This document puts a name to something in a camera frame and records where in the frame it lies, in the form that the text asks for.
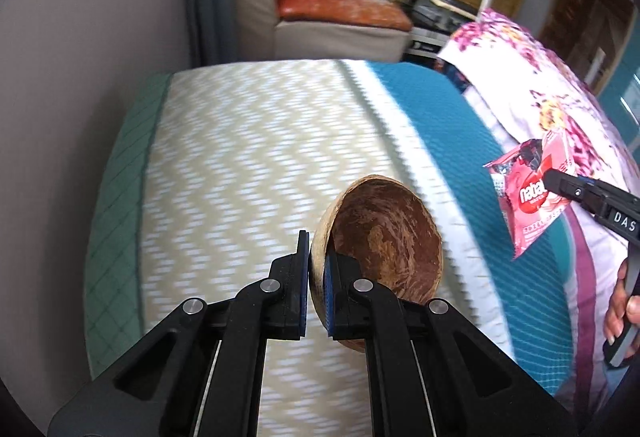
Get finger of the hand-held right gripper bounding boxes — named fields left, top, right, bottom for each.
left=542, top=168, right=607, bottom=216

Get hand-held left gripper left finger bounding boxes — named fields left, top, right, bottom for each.
left=47, top=229, right=313, bottom=437

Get orange seat cushion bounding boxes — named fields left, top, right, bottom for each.
left=275, top=0, right=413, bottom=30

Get brown coconut shell bowl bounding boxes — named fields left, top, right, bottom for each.
left=310, top=173, right=444, bottom=354

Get brown wooden door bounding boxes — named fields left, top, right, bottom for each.
left=540, top=0, right=636, bottom=92

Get pink snack wrapper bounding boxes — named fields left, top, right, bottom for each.
left=482, top=127, right=586, bottom=261

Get cream leather sofa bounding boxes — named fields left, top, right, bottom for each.
left=231, top=0, right=413, bottom=65

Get floral pink quilt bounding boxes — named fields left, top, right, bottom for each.
left=435, top=8, right=640, bottom=418

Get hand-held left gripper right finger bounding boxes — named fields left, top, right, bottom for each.
left=322, top=252, right=576, bottom=437

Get person's right hand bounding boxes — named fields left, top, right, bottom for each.
left=602, top=258, right=640, bottom=345

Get patterned teal beige tablecloth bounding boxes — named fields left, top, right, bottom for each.
left=82, top=58, right=576, bottom=437

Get shelf with dark devices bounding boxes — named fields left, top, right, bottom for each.
left=402, top=0, right=481, bottom=62

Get dark blue object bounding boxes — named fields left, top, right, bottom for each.
left=434, top=54, right=473, bottom=92

